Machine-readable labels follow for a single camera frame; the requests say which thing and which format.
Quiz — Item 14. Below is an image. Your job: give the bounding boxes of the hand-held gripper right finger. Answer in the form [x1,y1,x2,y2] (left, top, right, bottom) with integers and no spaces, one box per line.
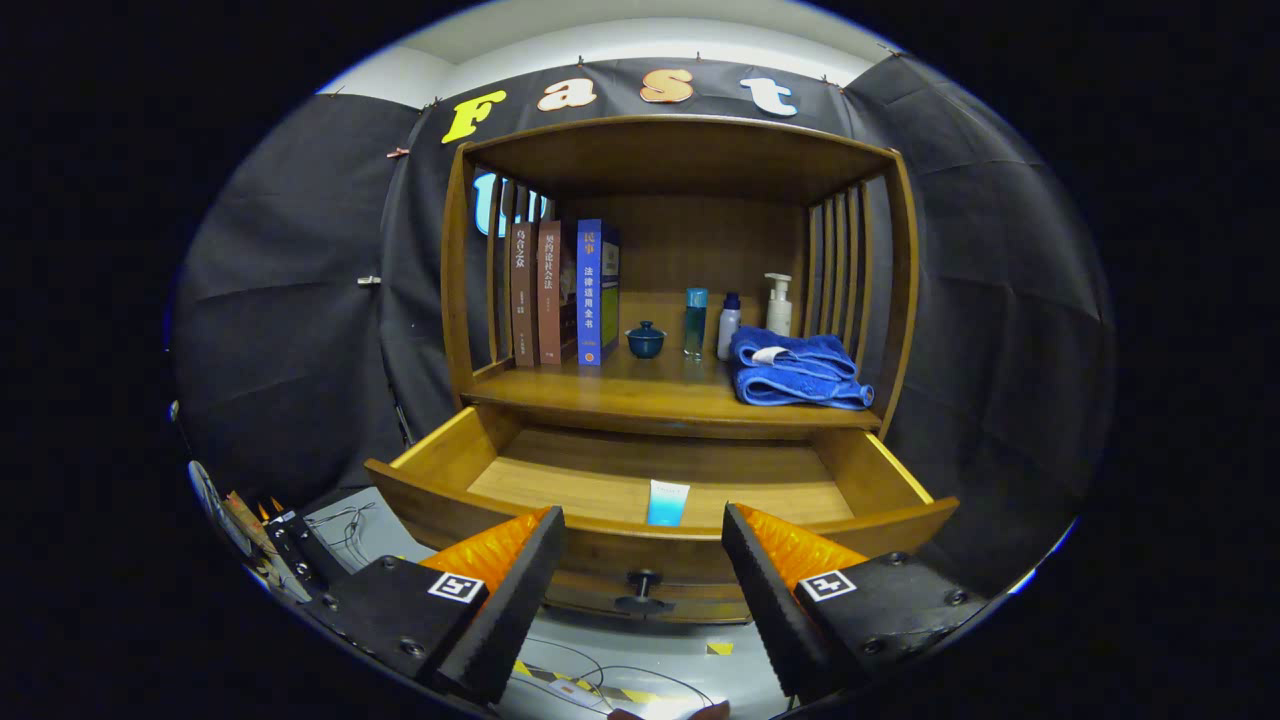
[722,503,986,701]

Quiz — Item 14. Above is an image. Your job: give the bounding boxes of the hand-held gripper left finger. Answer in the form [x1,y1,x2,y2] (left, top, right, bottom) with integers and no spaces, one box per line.
[300,505,567,706]

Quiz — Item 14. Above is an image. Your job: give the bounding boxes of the light blue tube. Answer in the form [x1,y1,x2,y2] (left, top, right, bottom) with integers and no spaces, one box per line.
[646,480,691,528]

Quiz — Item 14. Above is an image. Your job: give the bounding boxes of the wooden drawer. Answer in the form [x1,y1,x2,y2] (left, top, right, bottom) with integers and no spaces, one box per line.
[365,405,961,616]

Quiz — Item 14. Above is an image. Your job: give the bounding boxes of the wooden countertop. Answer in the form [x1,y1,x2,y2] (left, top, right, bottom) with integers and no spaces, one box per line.
[462,345,883,438]

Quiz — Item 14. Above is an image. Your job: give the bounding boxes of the wooden cabinet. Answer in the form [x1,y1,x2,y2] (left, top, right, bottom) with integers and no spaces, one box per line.
[440,113,921,626]

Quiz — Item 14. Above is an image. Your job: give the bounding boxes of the black device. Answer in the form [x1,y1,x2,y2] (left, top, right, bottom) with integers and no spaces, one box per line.
[265,510,346,593]

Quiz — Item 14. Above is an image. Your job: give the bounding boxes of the blue folded towel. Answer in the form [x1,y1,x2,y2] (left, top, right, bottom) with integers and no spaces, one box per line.
[728,326,875,411]

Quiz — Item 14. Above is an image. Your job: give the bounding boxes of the teal glass bottle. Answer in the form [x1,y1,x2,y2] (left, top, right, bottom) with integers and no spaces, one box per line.
[683,288,709,359]

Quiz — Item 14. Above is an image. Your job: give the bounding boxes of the white pump bottle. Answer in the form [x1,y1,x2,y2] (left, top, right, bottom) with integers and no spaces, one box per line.
[765,273,794,338]

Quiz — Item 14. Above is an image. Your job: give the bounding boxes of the dark brown book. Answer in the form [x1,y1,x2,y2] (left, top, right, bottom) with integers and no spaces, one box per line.
[510,222,541,367]

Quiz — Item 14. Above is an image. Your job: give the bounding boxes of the reddish brown book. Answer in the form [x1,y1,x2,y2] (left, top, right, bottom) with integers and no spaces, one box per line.
[536,220,579,366]

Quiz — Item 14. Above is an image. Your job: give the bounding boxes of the blue book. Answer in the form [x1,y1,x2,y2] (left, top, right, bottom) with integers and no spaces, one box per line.
[576,219,621,367]

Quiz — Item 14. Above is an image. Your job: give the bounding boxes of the black backdrop cloth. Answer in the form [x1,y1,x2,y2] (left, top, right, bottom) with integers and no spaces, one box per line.
[170,58,1119,601]

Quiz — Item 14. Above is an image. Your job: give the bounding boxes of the floor cables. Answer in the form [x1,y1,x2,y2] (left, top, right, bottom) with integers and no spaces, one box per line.
[515,638,716,713]

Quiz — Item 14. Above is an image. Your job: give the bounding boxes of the thin white cable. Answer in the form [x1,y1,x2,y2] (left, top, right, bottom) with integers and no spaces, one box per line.
[305,500,383,553]

